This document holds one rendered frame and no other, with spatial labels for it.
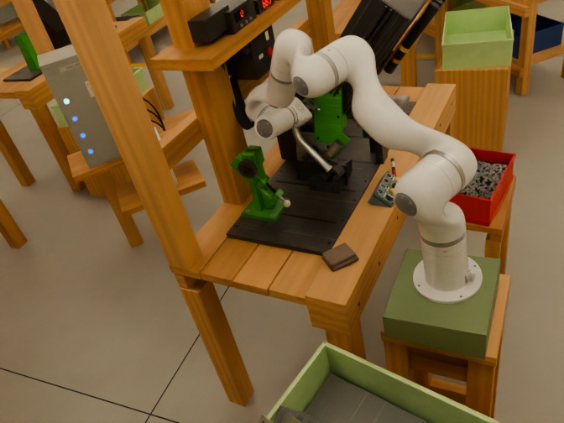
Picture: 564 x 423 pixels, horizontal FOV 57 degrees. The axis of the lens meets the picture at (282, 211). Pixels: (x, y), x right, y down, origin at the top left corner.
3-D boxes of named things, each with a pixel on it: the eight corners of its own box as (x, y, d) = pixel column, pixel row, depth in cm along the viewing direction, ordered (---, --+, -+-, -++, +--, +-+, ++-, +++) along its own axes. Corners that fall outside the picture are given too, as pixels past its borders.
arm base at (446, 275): (491, 262, 149) (489, 214, 138) (470, 311, 138) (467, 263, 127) (427, 248, 159) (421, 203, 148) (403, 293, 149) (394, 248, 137)
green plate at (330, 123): (350, 138, 202) (349, 84, 194) (342, 143, 196) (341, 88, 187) (323, 136, 207) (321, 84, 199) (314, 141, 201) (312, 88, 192)
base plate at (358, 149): (416, 105, 248) (416, 101, 247) (329, 258, 176) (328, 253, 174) (336, 101, 268) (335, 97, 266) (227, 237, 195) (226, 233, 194)
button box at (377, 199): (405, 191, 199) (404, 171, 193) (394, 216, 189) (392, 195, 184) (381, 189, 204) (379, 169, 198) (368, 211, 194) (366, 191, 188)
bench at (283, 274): (453, 224, 307) (455, 87, 255) (370, 454, 209) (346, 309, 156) (344, 208, 339) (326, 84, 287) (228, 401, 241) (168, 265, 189)
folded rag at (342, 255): (347, 247, 175) (347, 240, 173) (359, 260, 169) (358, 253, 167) (321, 258, 173) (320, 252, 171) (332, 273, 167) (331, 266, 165)
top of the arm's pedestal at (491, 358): (509, 284, 161) (510, 274, 159) (496, 368, 140) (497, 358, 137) (407, 266, 175) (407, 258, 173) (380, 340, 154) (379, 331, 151)
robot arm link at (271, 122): (267, 120, 182) (287, 135, 181) (247, 129, 172) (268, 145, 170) (276, 101, 178) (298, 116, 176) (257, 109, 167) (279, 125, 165)
